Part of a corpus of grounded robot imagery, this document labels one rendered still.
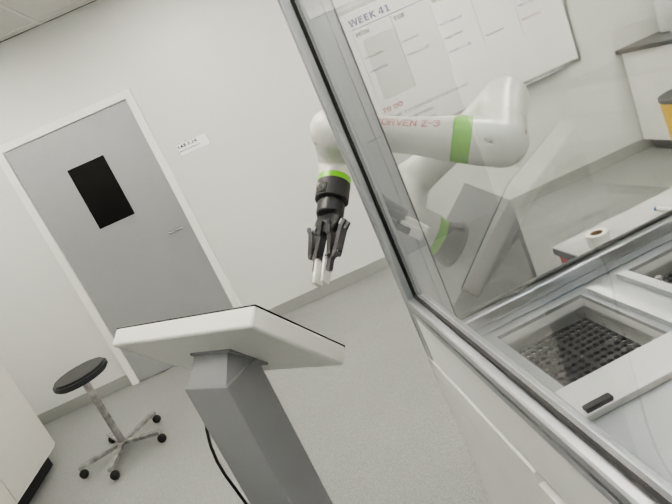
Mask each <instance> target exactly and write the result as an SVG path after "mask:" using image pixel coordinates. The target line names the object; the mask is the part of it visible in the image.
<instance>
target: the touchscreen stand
mask: <svg viewBox="0 0 672 504"><path fill-rule="evenodd" d="M185 391H186V393H187V395H188V396H189V398H190V400H191V402H192V403H193V405H194V407H195V409H196V410H197V412H198V414H199V416H200V417H201V419H202V421H203V422H204V424H205V426H206V428H207V429H208V431H209V433H210V435H211V436H212V438H213V440H214V442H215V443H216V445H217V447H218V449H219V450H220V452H221V454H222V456H223V457H224V459H225V461H226V463H227V464H228V466H229V468H230V470H231V471H232V473H233V475H234V477H235V478H236V480H237V482H238V484H239V485H240V487H241V489H242V491H243V492H244V494H245V496H246V497H247V499H248V501H249V503H250V504H333V503H332V501H331V499H330V497H329V495H328V493H327V491H326V489H325V487H324V486H323V484H322V482H321V480H320V478H319V476H318V474H317V472H316V470H315V468H314V466H313V464H312V462H311V461H310V459H309V457H308V455H307V453H306V451H305V449H304V447H303V445H302V443H301V441H300V439H299V438H298V436H297V434H296V432H295V430H294V428H293V426H292V424H291V422H290V420H289V418H288V416H287V414H286V413H285V411H284V409H283V407H282V405H281V403H280V401H279V399H278V397H277V395H276V393H275V391H274V390H273V388H272V386H271V384H270V382H269V380H268V378H267V376H266V374H265V372H264V370H263V368H262V366H261V365H260V363H259V361H258V359H257V358H254V359H253V360H251V361H250V362H249V363H248V364H247V365H246V366H245V367H244V368H243V369H242V370H241V371H240V372H239V373H238V374H237V375H236V376H235V377H234V378H233V379H232V380H231V381H230V382H229V383H228V384H227V385H220V386H199V387H186V388H185Z"/></svg>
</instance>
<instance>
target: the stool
mask: <svg viewBox="0 0 672 504"><path fill-rule="evenodd" d="M107 364H108V361H107V359H106V358H102V357H96V358H93V359H90V360H88V361H86V362H84V363H82V364H80V365H78V366H76V367H75V368H73V369H71V370H70V371H68V372H67V373H65V374H64V375H63V376H61V377H60V378H59V379H58V380H57V381H56V382H55V384H54V387H53V389H52V390H53V392H54V393H55V394H66V393H69V392H71V391H74V390H76V389H78V388H80V387H82V386H83V387H84V389H85V390H86V392H87V393H88V395H89V397H90V398H91V400H92V401H93V403H94V405H95V406H96V408H97V409H98V411H99V412H100V414H101V416H102V417H103V419H104V420H105V422H106V424H107V425H108V427H109V428H110V430H111V431H109V432H107V433H106V435H107V436H108V437H109V438H108V441H109V443H115V442H117V443H116V444H114V445H112V446H111V447H109V448H108V449H106V450H104V451H103V452H101V453H99V454H98V455H96V456H94V457H93V458H91V459H89V460H88V461H86V462H84V463H83V464H81V465H79V466H78V470H79V471H80V473H79V476H80V478H82V479H85V478H87V477H88V475H89V471H88V470H87V469H85V468H86V467H88V466H90V465H91V464H93V463H95V462H96V461H98V460H99V459H101V458H103V457H104V456H106V455H108V454H109V453H111V452H113V451H114V450H116V451H115V453H114V455H113V458H112V460H111V462H110V464H109V466H108V469H107V470H108V472H111V471H112V472H111V473H110V478H111V479H112V480H117V479H118V478H119V477H120V472H119V471H118V470H114V469H115V467H116V465H117V462H118V460H119V458H120V455H121V453H122V451H123V449H124V446H125V444H129V443H132V442H136V441H139V440H143V439H147V438H150V437H154V436H157V435H158V437H157V440H158V442H160V443H163V442H165V441H166V438H167V437H166V435H165V434H163V433H161V430H160V429H157V430H153V431H150V432H147V433H143V434H140V435H136V436H134V435H135V434H136V433H137V432H138V431H139V430H140V429H141V428H142V427H143V426H144V425H145V424H146V423H147V422H148V421H149V420H150V419H152V420H153V422H154V423H158V422H160V420H161V417H160V415H156V412H155V411H152V412H151V413H150V414H148V415H147V416H146V417H145V418H144V419H143V420H142V421H141V422H140V423H139V424H138V425H137V426H136V427H135V428H134V429H133V430H132V431H130V432H129V433H128V434H127V435H126V436H125V437H124V436H123V434H122V433H121V431H120V430H119V428H118V426H117V425H116V423H115V422H114V420H113V418H112V417H111V415H110V414H109V412H108V410H107V409H106V407H105V406H104V404H103V402H102V401H101V399H100V398H99V396H98V394H97V393H96V391H95V390H94V388H93V386H92V385H91V383H90V381H91V380H93V379H94V378H96V377H97V376H98V375H99V374H101V373H102V372H103V371H104V370H105V368H106V367H107ZM160 433H161V434H160ZM113 470H114V471H113Z"/></svg>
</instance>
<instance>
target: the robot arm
mask: <svg viewBox="0 0 672 504"><path fill-rule="evenodd" d="M310 135H311V138H312V140H313V143H314V145H315V148H316V152H317V160H318V180H317V184H316V185H317V187H316V193H315V202H316V203H317V208H316V215H317V220H316V222H315V226H314V227H312V228H307V233H308V259H309V260H311V261H313V268H312V273H313V279H312V284H313V285H315V286H316V287H318V288H321V284H324V285H326V286H329V284H330V276H331V271H333V266H334V260H335V259H336V258H337V257H341V255H342V251H343V246H344V242H345V238H346V234H347V230H348V228H349V226H350V224H351V223H350V222H349V221H348V220H346V219H345V218H343V217H344V211H345V207H347V206H348V204H349V195H350V187H351V179H352V177H351V174H350V172H349V170H348V167H347V165H346V162H345V160H344V158H343V155H342V153H341V151H340V148H339V146H338V143H337V141H336V139H335V136H334V134H333V132H332V129H331V127H330V125H329V122H328V120H327V117H326V115H325V113H324V110H321V111H319V112H318V113H317V114H316V115H315V116H314V117H313V119H312V121H311V124H310ZM326 240H327V248H326V254H324V250H325V245H326ZM337 250H338V251H337ZM323 254H324V255H325V256H326V257H323ZM322 259H323V262H322Z"/></svg>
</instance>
